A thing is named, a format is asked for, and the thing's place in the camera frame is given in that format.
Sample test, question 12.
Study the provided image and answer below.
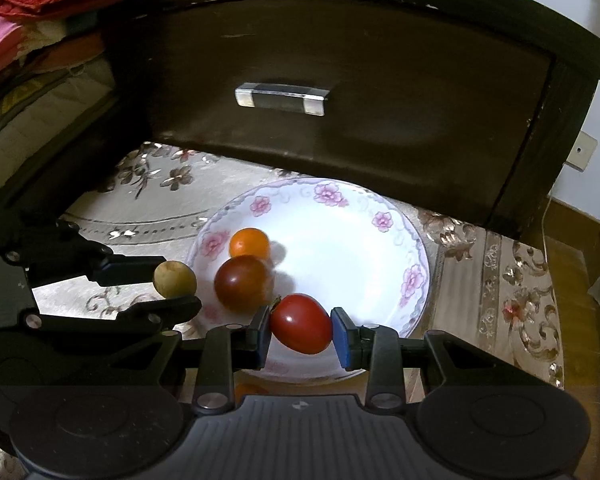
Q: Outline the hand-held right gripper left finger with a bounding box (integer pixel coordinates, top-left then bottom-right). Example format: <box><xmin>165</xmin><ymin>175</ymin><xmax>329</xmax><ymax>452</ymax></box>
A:
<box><xmin>172</xmin><ymin>304</ymin><xmax>272</xmax><ymax>415</ymax></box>

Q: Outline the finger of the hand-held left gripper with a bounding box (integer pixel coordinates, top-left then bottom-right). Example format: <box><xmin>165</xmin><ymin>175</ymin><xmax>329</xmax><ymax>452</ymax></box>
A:
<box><xmin>32</xmin><ymin>295</ymin><xmax>203</xmax><ymax>341</ymax></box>
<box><xmin>27</xmin><ymin>220</ymin><xmax>167</xmax><ymax>288</ymax></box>

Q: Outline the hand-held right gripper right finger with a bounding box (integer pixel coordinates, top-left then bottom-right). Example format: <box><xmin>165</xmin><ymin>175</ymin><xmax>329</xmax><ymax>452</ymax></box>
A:
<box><xmin>330</xmin><ymin>306</ymin><xmax>462</xmax><ymax>409</ymax></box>

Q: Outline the yellow-green cherry tomato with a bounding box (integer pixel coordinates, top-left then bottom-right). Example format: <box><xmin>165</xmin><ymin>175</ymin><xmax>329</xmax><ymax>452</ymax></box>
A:
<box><xmin>153</xmin><ymin>259</ymin><xmax>198</xmax><ymax>299</ymax></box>

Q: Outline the red cherry tomato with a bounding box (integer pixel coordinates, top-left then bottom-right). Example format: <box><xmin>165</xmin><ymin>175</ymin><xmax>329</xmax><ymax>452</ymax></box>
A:
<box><xmin>270</xmin><ymin>294</ymin><xmax>333</xmax><ymax>355</ymax></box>

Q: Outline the white floral plate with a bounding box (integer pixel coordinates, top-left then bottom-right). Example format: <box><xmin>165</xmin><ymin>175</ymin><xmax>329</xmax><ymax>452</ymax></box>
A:
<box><xmin>172</xmin><ymin>176</ymin><xmax>431</xmax><ymax>386</ymax></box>

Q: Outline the dark brown cherry tomato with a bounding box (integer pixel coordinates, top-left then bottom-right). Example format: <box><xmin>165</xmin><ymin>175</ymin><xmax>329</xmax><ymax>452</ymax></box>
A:
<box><xmin>214</xmin><ymin>255</ymin><xmax>275</xmax><ymax>311</ymax></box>

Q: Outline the orange cherry tomato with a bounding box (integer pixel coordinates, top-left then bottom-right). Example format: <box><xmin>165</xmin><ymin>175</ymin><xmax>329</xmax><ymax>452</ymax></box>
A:
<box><xmin>229</xmin><ymin>227</ymin><xmax>271</xmax><ymax>262</ymax></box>

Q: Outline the beige floral mat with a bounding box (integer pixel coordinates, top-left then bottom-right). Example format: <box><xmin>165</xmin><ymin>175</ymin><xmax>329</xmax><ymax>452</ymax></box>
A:
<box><xmin>0</xmin><ymin>141</ymin><xmax>567</xmax><ymax>480</ymax></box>

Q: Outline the floral quilt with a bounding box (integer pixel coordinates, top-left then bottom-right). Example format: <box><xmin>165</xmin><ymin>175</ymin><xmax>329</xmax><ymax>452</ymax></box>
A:
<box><xmin>0</xmin><ymin>35</ymin><xmax>126</xmax><ymax>206</ymax></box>

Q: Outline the pink cloth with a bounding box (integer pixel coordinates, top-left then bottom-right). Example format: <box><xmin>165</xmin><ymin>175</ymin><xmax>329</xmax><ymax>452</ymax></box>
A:
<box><xmin>0</xmin><ymin>9</ymin><xmax>81</xmax><ymax>78</ymax></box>

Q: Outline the dark wooden drawer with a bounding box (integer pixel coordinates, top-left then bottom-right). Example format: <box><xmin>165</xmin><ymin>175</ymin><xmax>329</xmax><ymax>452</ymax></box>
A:
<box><xmin>145</xmin><ymin>0</ymin><xmax>557</xmax><ymax>222</ymax></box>

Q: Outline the dark wooden nightstand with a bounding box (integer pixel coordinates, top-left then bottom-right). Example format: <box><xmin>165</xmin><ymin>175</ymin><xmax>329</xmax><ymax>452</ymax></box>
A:
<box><xmin>97</xmin><ymin>0</ymin><xmax>600</xmax><ymax>242</ymax></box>

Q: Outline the silver drawer handle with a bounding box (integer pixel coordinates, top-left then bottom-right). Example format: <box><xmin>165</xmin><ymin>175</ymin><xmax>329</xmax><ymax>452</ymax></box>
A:
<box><xmin>234</xmin><ymin>81</ymin><xmax>330</xmax><ymax>117</ymax></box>

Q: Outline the white cable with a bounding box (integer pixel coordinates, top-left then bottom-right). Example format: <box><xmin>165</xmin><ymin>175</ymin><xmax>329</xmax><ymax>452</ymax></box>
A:
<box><xmin>541</xmin><ymin>195</ymin><xmax>554</xmax><ymax>266</ymax></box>

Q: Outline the white wall socket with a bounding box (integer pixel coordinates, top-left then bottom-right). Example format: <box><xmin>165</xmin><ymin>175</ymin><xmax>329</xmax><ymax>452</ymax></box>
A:
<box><xmin>566</xmin><ymin>131</ymin><xmax>598</xmax><ymax>172</ymax></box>

